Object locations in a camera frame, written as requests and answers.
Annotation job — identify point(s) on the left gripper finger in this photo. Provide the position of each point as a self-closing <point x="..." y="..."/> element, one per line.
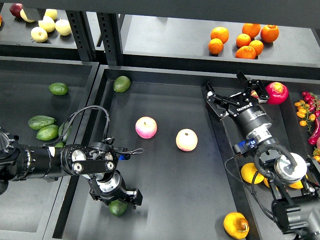
<point x="132" y="197"/>
<point x="97" y="197"/>

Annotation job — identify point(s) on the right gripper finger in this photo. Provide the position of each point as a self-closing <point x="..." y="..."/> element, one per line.
<point x="223" y="106"/>
<point x="253" y="85"/>

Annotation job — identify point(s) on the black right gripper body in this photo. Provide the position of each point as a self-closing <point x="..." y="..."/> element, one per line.
<point x="251" y="120"/>

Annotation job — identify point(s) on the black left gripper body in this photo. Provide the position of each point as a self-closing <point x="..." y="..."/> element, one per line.
<point x="110" y="189"/>

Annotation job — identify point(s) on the yellow pear with brown stem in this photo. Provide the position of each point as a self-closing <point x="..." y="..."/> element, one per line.
<point x="236" y="225"/>

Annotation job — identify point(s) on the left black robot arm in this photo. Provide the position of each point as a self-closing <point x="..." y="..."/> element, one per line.
<point x="97" y="162"/>

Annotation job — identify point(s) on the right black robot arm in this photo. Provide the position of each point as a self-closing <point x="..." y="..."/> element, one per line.
<point x="294" y="181"/>

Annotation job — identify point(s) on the green avocado near tray edge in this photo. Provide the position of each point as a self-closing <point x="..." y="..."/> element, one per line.
<point x="60" y="145"/>

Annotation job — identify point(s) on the dark avocado upright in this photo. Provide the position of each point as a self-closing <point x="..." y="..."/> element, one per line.
<point x="64" y="131"/>

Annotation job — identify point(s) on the light green avocado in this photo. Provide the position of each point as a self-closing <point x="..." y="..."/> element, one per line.
<point x="48" y="132"/>

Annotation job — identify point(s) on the dark green avocado long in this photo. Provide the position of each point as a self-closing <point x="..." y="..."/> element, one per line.
<point x="40" y="121"/>

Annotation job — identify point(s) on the green avocado in middle tray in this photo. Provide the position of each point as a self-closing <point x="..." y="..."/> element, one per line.
<point x="121" y="84"/>

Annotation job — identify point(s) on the green avocado top left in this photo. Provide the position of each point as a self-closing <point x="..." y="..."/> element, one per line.
<point x="58" y="88"/>

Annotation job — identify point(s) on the pale yellow pear right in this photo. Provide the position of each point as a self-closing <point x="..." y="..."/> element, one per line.
<point x="63" y="27"/>

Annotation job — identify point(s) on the pale yellow pear front left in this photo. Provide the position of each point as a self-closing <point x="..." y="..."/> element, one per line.
<point x="39" y="35"/>

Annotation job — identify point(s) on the pale yellow pear middle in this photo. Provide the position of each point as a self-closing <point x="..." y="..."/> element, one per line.
<point x="47" y="23"/>

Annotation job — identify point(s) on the pale yellow pear back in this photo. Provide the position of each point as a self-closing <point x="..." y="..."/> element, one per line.
<point x="52" y="13"/>

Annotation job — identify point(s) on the pale yellow pear behind tag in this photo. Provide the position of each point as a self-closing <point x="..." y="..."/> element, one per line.
<point x="25" y="18"/>

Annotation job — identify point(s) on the black right tray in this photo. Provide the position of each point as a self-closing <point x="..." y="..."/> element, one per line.
<point x="284" y="128"/>

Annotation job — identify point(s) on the black tray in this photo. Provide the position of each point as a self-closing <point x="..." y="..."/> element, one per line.
<point x="30" y="209"/>
<point x="284" y="128"/>
<point x="181" y="199"/>

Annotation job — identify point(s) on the bright red apple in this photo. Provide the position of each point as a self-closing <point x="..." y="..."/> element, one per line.
<point x="277" y="92"/>

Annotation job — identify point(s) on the orange front bottom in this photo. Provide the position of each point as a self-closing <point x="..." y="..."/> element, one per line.
<point x="246" y="52"/>

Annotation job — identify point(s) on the orange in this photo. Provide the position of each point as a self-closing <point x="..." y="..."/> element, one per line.
<point x="221" y="33"/>
<point x="215" y="46"/>
<point x="251" y="29"/>
<point x="246" y="52"/>
<point x="269" y="33"/>

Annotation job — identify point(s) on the orange right small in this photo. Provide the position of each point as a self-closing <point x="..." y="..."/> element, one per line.
<point x="258" y="46"/>

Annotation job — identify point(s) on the orange small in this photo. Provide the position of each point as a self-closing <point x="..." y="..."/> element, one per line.
<point x="258" y="46"/>
<point x="242" y="40"/>

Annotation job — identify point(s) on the orange centre small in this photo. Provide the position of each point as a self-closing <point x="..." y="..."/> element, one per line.
<point x="242" y="40"/>

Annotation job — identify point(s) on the pale yellow pink apple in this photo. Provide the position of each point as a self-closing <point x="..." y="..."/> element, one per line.
<point x="186" y="140"/>

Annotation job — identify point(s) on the black middle tray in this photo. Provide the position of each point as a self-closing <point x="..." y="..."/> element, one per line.
<point x="181" y="199"/>

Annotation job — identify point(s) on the orange lower left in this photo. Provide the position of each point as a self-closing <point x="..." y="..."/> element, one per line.
<point x="215" y="46"/>

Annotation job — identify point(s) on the orange top right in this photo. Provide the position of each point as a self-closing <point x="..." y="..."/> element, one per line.
<point x="269" y="33"/>

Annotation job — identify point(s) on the orange top middle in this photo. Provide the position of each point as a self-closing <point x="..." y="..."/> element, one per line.
<point x="251" y="29"/>

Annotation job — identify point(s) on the cherry tomato vine bunch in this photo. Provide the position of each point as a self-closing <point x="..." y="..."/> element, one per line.
<point x="308" y="108"/>

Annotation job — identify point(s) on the red chili pepper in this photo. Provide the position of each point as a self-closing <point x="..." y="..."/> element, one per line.
<point x="312" y="140"/>

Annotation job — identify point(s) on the orange top left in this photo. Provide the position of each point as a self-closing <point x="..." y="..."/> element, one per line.
<point x="221" y="33"/>

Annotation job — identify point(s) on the pink red apple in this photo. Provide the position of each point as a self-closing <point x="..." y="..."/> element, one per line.
<point x="146" y="127"/>

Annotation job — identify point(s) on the black tray divider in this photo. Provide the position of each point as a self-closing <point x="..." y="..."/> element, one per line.
<point x="230" y="164"/>

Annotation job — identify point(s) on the black left tray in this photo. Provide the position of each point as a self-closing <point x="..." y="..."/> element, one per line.
<point x="30" y="209"/>

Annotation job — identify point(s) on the dark red apple on shelf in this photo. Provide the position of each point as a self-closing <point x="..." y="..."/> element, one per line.
<point x="15" y="9"/>

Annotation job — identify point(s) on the black shelf upright post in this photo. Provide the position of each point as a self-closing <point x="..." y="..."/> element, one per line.
<point x="110" y="34"/>

